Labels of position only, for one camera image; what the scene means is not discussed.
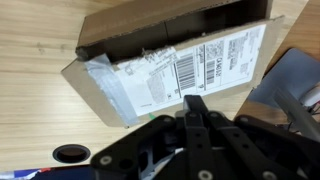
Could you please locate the brown cardboard box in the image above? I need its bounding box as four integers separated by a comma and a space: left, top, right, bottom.
61, 0, 284, 127

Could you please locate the black table cable grommet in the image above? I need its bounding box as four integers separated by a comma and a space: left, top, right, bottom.
52, 144, 91, 164

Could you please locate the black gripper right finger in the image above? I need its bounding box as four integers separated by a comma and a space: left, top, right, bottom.
183, 95, 320, 180

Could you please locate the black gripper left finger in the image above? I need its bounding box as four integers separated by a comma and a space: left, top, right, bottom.
90, 115, 181, 180

